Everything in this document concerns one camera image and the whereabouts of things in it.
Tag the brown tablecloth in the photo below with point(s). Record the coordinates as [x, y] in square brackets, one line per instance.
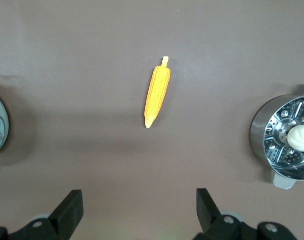
[116, 37]

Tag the yellow toy corn cob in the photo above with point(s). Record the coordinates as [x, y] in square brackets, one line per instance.
[158, 95]

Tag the white steamed bun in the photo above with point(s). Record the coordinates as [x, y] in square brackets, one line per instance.
[300, 137]

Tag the perforated steel steamer plate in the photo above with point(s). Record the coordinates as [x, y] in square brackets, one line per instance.
[274, 152]

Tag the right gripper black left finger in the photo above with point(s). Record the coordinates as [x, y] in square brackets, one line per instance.
[64, 215]

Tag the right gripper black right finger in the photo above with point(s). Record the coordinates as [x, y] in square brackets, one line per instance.
[206, 212]

